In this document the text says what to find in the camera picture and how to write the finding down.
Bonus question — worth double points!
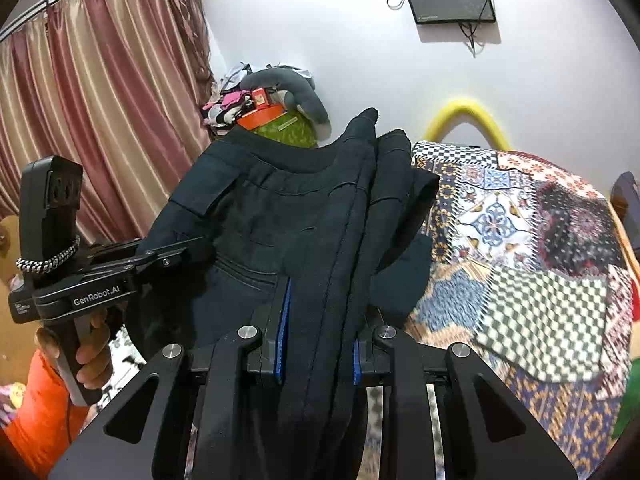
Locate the black pants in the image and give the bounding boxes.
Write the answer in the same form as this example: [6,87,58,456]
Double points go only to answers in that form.
[125,108,438,479]

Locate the orange sleeved forearm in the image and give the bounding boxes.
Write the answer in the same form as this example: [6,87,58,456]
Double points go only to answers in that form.
[1,350,89,479]

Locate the patchwork patterned bedsheet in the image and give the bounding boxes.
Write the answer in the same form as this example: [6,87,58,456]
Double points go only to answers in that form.
[403,141,639,478]

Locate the dark navy folded garment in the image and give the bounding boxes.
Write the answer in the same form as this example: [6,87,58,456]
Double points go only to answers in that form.
[370,233,432,328]

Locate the striped maroon curtain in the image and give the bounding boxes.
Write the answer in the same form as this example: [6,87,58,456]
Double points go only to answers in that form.
[1,0,213,240]

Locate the orange box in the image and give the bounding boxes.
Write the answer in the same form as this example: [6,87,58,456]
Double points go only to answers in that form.
[238,88,285,130]

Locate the green patterned bag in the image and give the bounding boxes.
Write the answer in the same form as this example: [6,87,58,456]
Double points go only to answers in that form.
[254,112,317,148]

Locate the yellow curved headboard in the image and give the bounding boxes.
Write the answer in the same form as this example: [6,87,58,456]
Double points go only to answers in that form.
[422,98,512,152]

